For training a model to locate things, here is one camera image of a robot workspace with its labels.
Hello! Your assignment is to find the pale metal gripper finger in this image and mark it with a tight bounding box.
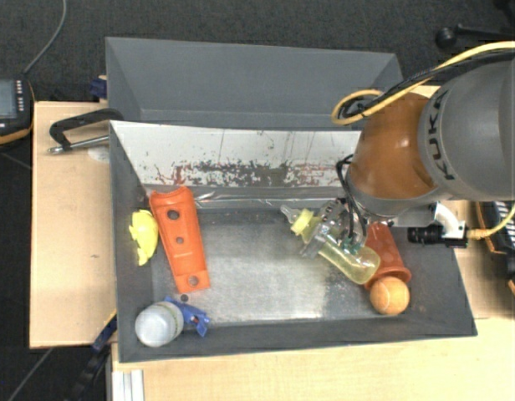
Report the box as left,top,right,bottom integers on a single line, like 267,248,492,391
316,200,340,229
299,231,330,261

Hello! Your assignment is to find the yellow baby bottle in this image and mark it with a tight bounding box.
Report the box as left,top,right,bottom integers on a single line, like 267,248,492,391
280,205,382,286

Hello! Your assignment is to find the orange plastic cup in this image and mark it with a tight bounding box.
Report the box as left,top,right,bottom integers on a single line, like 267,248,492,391
362,221,413,292

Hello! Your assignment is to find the grey metal bin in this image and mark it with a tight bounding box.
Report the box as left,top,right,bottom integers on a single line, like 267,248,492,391
104,36,478,363

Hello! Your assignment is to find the orange ball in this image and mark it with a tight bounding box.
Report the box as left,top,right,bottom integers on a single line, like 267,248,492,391
369,276,411,317

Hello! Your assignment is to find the orange plastic piece with holes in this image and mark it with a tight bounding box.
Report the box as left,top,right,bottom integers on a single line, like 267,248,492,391
148,185,212,295

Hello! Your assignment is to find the yellow plastic toy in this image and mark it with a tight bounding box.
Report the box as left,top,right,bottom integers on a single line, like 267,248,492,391
128,209,160,267

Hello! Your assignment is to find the white spray bottle blue head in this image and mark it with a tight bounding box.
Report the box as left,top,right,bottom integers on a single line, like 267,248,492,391
134,295,211,348

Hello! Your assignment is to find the pale wood flat board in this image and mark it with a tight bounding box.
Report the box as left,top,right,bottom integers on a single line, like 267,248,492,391
28,100,118,349

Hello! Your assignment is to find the black cylinder on white bracket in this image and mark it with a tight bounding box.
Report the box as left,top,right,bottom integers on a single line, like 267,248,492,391
407,201,468,249

